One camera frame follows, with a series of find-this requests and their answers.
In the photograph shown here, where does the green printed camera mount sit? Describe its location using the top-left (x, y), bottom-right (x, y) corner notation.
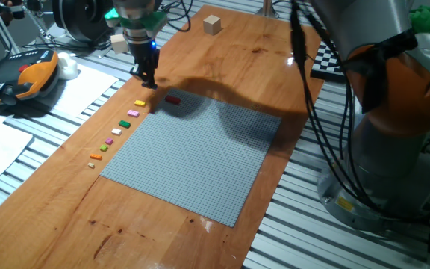
top-left (104, 7), bottom-right (168, 38)

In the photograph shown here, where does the black round spool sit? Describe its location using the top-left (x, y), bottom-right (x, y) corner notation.
top-left (52, 0), bottom-right (117, 43)

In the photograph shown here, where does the orange black teach pendant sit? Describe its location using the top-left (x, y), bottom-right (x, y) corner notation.
top-left (0, 48), bottom-right (60, 106)

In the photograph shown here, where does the white rounded plastic object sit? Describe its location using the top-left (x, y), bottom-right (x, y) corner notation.
top-left (57, 52), bottom-right (79, 81)

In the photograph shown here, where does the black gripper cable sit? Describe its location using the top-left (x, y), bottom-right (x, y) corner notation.
top-left (155, 0), bottom-right (192, 33)

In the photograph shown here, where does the person hand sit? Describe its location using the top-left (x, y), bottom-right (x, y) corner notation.
top-left (0, 0), bottom-right (25, 23)

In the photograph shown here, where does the plain wooden cube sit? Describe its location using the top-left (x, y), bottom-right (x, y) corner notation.
top-left (110, 33), bottom-right (129, 55)
top-left (203, 14), bottom-right (222, 37)

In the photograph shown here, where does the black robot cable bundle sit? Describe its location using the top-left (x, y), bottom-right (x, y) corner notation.
top-left (289, 0), bottom-right (430, 225)

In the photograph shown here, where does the large wooden board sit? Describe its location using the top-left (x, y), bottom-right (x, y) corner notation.
top-left (0, 4), bottom-right (326, 269)

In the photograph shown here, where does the grey Lego baseplate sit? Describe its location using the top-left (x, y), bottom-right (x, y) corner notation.
top-left (99, 87), bottom-right (283, 229)

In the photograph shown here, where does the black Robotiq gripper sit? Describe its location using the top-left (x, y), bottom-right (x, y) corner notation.
top-left (127, 37), bottom-right (161, 89)

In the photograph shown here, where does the metal frame post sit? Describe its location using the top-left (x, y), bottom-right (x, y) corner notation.
top-left (255, 0), bottom-right (280, 19)

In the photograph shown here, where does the black white checkerboard plate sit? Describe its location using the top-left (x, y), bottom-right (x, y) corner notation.
top-left (311, 40), bottom-right (346, 83)

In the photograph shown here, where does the black table cable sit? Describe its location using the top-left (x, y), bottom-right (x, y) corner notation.
top-left (22, 35), bottom-right (113, 53)

